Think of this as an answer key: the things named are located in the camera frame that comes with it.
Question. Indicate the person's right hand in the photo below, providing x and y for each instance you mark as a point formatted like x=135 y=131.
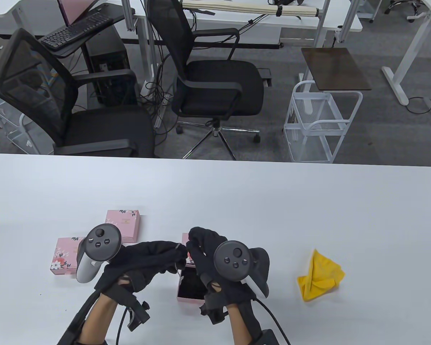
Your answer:
x=201 y=244

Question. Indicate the person's left hand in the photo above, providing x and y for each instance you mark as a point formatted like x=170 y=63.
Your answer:
x=140 y=258

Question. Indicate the grey handheld controller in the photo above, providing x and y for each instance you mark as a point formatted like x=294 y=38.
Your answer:
x=98 y=244
x=233 y=258

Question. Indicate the pink box tray black lining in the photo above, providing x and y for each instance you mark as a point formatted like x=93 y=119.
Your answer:
x=192 y=287

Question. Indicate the yellow cloth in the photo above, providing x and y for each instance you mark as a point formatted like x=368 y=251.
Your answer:
x=319 y=276

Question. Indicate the person's right forearm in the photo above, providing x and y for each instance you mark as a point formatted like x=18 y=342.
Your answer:
x=239 y=323

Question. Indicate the black forearm sensor box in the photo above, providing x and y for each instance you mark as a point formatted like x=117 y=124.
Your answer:
x=267 y=337

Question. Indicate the person's left forearm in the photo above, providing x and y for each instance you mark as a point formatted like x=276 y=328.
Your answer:
x=97 y=320

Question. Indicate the pink floral jewelry box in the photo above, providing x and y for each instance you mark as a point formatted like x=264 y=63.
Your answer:
x=129 y=219
x=63 y=255

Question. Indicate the black mesh office chair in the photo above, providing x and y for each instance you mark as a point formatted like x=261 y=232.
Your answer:
x=104 y=133

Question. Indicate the black office chair chrome base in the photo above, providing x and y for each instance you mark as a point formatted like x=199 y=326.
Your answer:
x=215 y=82

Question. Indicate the black computer tower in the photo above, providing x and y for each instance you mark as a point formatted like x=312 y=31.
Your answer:
x=107 y=64

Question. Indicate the dark wooden board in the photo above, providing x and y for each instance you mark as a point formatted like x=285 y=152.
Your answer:
x=336 y=68

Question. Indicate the black keyboard tray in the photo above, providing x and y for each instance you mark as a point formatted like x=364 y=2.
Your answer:
x=93 y=36

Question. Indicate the black keyboard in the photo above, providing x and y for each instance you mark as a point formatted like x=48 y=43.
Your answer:
x=72 y=32

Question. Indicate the white desk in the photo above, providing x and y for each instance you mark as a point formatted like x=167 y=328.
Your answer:
x=301 y=21
x=32 y=14
x=416 y=39

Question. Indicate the distant chair base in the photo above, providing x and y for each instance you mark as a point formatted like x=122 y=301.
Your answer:
x=402 y=4

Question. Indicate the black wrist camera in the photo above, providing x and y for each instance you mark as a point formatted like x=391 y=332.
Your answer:
x=138 y=316
x=213 y=312

